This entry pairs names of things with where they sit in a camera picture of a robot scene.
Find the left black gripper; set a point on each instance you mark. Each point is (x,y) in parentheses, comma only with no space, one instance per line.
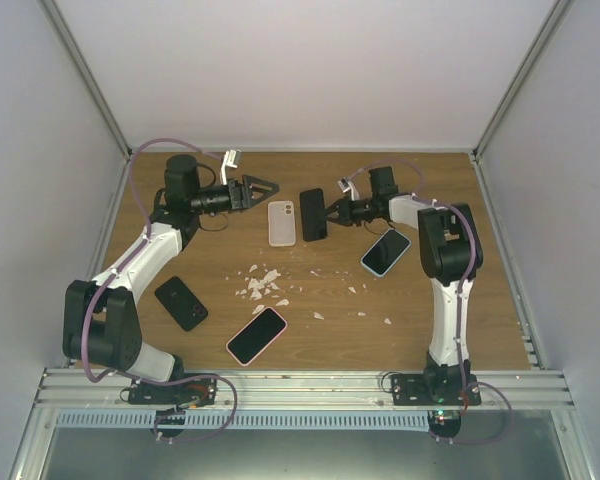
(240,194)

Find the aluminium corner post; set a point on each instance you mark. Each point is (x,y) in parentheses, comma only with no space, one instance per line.
(68,41)
(541,40)

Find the white debris pile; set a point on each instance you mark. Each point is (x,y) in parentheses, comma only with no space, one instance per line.
(262,282)

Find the phone in pink case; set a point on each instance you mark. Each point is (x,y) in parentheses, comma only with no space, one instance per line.
(256,336)

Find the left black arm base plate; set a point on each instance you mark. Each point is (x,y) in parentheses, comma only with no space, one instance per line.
(196,393)

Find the aluminium front rail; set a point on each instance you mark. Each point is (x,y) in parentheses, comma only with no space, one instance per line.
(305,390)

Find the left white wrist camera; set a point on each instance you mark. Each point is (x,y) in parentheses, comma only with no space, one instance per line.
(230,161)

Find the left aluminium corner post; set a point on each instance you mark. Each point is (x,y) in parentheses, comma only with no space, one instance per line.
(68,41)

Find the black phone face down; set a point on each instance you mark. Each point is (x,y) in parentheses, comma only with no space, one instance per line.
(181,303)

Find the beige phone case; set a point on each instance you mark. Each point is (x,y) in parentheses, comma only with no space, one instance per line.
(281,224)

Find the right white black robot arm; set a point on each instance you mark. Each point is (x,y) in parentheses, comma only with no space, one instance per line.
(450,255)

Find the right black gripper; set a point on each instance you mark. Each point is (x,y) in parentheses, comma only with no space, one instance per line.
(345,212)

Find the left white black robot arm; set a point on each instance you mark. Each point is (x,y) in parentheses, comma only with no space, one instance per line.
(101,323)

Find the grey slotted cable duct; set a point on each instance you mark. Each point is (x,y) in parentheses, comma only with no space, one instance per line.
(249,420)

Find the right aluminium corner post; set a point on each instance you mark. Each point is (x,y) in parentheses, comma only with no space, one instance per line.
(541,40)

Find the black smartphone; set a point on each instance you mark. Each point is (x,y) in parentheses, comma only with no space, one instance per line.
(313,218)

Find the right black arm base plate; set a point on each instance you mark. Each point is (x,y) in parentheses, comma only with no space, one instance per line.
(412,389)

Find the phone in blue case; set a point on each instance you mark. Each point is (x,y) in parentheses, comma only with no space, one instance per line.
(381,257)

